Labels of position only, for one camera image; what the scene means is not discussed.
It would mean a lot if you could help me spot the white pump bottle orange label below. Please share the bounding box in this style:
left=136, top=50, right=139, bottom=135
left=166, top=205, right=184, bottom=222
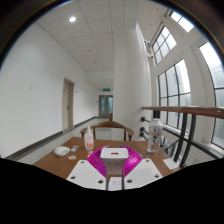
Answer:
left=83, top=125, right=95, bottom=151

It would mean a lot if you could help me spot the slanted high window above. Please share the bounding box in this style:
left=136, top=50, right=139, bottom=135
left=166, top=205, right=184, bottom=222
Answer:
left=169, top=11, right=195, bottom=33

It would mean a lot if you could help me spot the beige side door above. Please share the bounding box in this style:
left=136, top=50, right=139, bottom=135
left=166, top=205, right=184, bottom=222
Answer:
left=62, top=77, right=75, bottom=133

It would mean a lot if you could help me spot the large side window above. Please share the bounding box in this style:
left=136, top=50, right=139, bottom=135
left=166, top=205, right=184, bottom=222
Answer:
left=198, top=42, right=224, bottom=149

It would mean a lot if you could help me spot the white power strip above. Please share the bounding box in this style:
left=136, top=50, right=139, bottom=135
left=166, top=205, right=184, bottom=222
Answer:
left=108, top=177, right=124, bottom=192

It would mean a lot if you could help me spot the arched upper window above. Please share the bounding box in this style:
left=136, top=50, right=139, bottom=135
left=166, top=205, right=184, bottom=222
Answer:
left=151, top=25, right=178, bottom=66

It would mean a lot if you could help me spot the wooden-topped black railing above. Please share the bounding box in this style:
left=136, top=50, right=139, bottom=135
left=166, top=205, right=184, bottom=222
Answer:
left=139, top=105, right=224, bottom=168

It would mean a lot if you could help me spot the clear plastic drink bottle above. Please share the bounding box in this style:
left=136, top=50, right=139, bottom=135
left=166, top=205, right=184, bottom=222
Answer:
left=146, top=118, right=164, bottom=155

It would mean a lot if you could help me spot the white charger block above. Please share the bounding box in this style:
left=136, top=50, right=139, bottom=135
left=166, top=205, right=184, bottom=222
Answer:
left=100, top=147, right=130, bottom=177

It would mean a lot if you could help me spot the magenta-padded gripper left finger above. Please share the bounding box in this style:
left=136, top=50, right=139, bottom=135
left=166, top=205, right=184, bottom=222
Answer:
left=66, top=145, right=109, bottom=191

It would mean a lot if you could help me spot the glass double door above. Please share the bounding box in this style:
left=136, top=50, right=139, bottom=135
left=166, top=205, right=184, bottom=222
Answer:
left=98, top=95, right=114, bottom=118

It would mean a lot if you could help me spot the white paper card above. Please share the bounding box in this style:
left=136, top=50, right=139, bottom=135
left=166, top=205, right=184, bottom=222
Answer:
left=163, top=158, right=179, bottom=170

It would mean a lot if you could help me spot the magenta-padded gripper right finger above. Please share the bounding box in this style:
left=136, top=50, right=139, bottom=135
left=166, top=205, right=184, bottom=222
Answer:
left=120, top=145, right=163, bottom=191

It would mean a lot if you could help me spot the wooden chair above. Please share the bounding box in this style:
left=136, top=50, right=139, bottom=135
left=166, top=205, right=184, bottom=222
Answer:
left=80, top=120, right=135, bottom=142

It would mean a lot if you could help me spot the tall gridded window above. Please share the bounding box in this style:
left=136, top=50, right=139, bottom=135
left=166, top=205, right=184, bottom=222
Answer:
left=157, top=59, right=193, bottom=129

